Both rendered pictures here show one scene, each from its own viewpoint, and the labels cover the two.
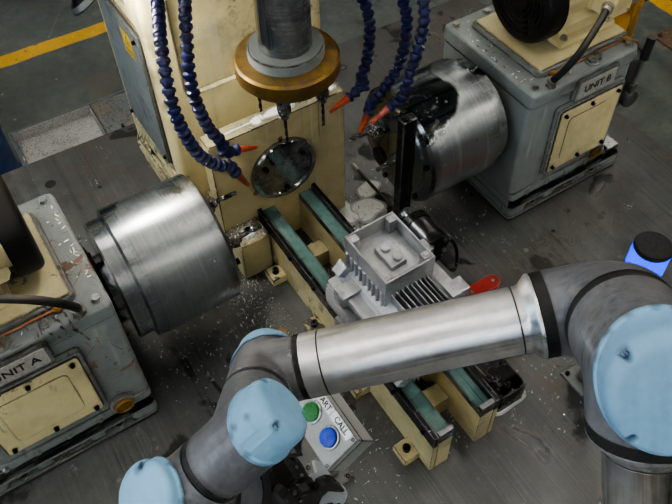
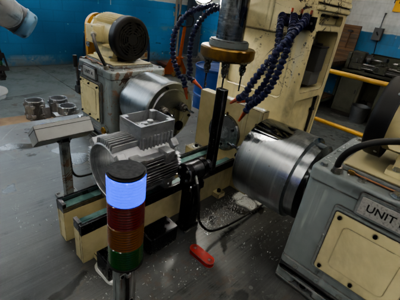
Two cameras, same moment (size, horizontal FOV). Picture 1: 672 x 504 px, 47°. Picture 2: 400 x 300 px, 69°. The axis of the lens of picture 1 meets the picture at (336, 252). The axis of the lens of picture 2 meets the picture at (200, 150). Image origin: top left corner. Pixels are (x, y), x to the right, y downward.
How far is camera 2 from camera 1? 1.30 m
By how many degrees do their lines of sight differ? 58
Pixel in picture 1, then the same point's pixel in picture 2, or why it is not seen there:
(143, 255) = (137, 79)
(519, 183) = (291, 249)
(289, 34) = (219, 22)
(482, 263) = (226, 258)
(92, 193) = not seen: hidden behind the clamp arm
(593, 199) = not seen: outside the picture
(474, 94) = (295, 144)
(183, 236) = (147, 84)
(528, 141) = (304, 211)
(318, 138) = (243, 131)
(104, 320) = (108, 79)
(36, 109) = not seen: hidden behind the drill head
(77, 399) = (95, 107)
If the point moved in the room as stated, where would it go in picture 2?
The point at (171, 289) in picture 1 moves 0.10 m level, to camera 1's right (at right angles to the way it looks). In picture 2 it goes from (129, 95) to (130, 103)
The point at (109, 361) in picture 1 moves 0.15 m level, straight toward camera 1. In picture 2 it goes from (106, 103) to (72, 109)
